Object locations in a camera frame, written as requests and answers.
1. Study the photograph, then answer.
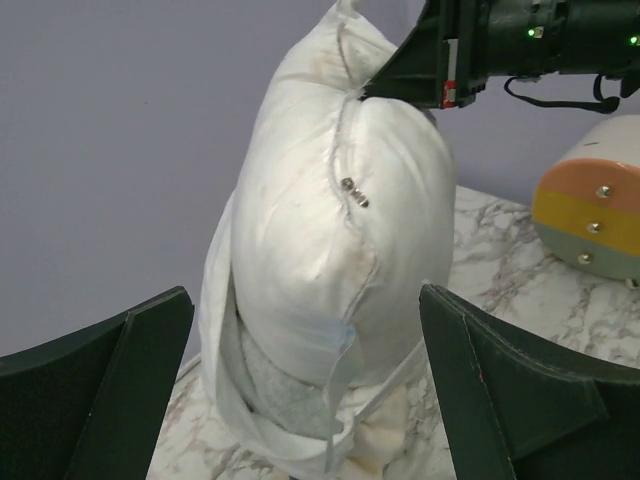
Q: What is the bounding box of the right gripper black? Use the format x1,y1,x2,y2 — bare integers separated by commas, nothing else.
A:
362,1,639,108

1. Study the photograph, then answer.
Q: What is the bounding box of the white cylindrical bin orange base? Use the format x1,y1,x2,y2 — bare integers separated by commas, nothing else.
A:
531,115,639,289

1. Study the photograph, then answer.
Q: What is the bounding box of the grey pillowcase with cream trim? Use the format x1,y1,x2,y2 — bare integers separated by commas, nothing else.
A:
198,203,425,479

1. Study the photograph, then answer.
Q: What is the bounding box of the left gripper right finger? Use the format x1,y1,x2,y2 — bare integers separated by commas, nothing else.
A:
420,283,639,480

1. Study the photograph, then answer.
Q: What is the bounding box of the white pillow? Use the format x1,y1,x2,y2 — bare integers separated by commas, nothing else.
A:
231,1,456,386

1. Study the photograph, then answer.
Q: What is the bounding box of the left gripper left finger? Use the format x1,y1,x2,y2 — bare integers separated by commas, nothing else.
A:
1,287,194,480

